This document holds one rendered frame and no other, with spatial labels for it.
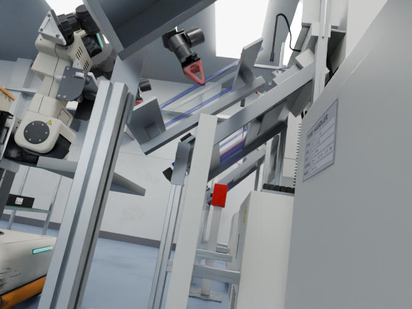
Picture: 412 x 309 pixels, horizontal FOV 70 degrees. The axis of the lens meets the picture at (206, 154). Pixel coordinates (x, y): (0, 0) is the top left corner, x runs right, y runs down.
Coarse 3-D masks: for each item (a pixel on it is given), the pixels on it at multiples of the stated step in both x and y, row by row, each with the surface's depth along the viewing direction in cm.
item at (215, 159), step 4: (216, 148) 144; (212, 152) 145; (216, 152) 150; (212, 156) 153; (216, 156) 159; (212, 160) 160; (216, 160) 167; (188, 164) 137; (212, 164) 169; (216, 164) 177; (212, 168) 178; (208, 172) 183
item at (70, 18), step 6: (54, 12) 121; (72, 12) 126; (54, 18) 120; (60, 18) 123; (66, 18) 123; (72, 18) 124; (60, 24) 120; (66, 24) 123; (72, 24) 125; (60, 30) 122; (66, 30) 124; (72, 30) 126; (66, 36) 127
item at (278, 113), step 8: (288, 96) 142; (296, 96) 152; (280, 104) 129; (288, 104) 157; (264, 112) 140; (272, 112) 133; (280, 112) 143; (288, 112) 174; (256, 120) 144; (264, 120) 137; (272, 120) 147; (280, 120) 180; (248, 128) 149; (256, 128) 159; (264, 128) 152; (272, 128) 186; (248, 136) 164; (256, 136) 177; (248, 144) 183
